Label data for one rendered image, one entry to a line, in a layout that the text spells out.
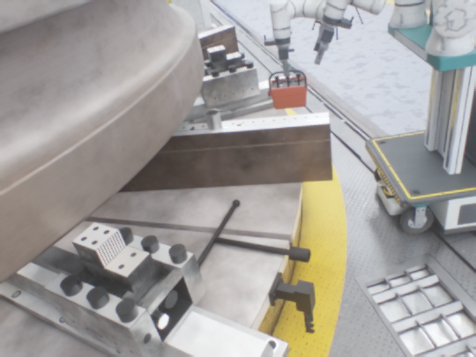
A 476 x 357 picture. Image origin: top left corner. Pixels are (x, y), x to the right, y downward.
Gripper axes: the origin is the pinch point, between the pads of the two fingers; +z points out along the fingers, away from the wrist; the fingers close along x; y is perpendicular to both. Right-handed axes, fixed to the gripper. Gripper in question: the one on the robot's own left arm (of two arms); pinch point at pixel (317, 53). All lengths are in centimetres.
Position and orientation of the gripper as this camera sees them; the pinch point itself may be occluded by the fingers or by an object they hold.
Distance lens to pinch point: 191.3
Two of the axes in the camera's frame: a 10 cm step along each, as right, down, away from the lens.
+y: -9.7, -2.4, -1.0
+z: -2.5, 7.1, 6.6
